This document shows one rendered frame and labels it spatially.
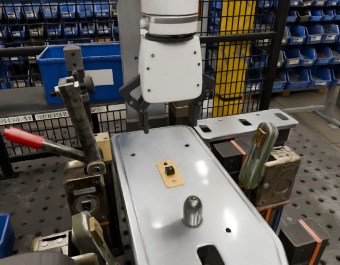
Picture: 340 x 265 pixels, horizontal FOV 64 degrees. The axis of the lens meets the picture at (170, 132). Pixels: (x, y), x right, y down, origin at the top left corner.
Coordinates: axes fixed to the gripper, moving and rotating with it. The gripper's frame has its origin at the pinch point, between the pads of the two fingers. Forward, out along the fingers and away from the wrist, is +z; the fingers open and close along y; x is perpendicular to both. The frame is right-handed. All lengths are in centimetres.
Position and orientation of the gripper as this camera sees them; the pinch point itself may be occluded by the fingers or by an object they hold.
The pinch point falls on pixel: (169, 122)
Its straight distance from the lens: 49.4
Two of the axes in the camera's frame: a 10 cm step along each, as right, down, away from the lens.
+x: -2.9, -4.8, 8.3
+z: 0.0, 8.7, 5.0
